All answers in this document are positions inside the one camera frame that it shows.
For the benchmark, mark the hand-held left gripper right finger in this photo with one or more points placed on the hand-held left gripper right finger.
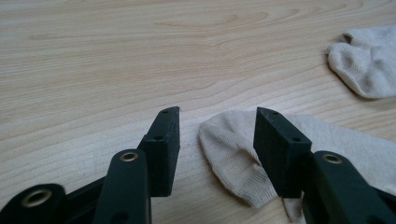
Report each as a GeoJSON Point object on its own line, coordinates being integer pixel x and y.
{"type": "Point", "coordinates": [278, 155]}

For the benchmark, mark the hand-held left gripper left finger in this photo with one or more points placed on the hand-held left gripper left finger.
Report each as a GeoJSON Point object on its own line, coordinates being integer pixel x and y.
{"type": "Point", "coordinates": [163, 155]}

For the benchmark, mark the beige sock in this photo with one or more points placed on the beige sock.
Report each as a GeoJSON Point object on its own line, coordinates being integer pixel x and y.
{"type": "Point", "coordinates": [367, 62]}
{"type": "Point", "coordinates": [230, 155]}

